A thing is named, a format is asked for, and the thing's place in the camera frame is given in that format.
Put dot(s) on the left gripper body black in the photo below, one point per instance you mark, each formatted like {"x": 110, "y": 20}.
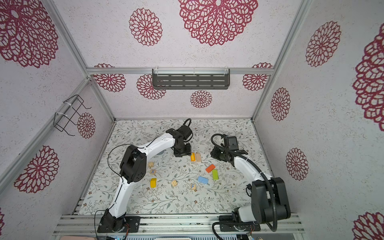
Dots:
{"x": 183, "y": 149}

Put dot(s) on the green wood block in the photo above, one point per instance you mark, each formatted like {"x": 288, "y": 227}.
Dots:
{"x": 215, "y": 175}

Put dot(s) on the blue wood block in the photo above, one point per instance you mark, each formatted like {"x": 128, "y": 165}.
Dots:
{"x": 203, "y": 180}

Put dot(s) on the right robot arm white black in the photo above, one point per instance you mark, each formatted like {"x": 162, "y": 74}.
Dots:
{"x": 269, "y": 198}

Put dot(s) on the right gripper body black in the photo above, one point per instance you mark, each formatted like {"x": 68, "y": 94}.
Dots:
{"x": 220, "y": 154}

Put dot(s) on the black wire wall rack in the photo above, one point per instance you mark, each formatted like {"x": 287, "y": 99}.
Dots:
{"x": 63, "y": 119}

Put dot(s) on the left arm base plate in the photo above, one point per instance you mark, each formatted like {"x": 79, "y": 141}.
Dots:
{"x": 119, "y": 225}

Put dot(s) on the yellow wood block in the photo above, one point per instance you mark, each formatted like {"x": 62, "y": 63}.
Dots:
{"x": 153, "y": 183}

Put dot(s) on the grey metal wall shelf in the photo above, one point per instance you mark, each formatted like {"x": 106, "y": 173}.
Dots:
{"x": 192, "y": 80}

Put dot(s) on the teal ceramic cup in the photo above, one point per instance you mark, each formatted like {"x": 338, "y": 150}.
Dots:
{"x": 160, "y": 153}

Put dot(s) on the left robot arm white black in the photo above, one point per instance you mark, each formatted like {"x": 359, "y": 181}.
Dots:
{"x": 133, "y": 168}

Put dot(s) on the aluminium rail front frame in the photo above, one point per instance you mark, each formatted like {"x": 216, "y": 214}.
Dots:
{"x": 167, "y": 224}

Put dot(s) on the red wood block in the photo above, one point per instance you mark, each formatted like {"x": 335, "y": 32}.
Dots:
{"x": 210, "y": 168}

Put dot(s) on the orange yellow cylinder block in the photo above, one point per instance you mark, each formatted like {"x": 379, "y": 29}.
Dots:
{"x": 193, "y": 157}

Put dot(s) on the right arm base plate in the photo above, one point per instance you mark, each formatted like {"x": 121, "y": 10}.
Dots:
{"x": 230, "y": 224}

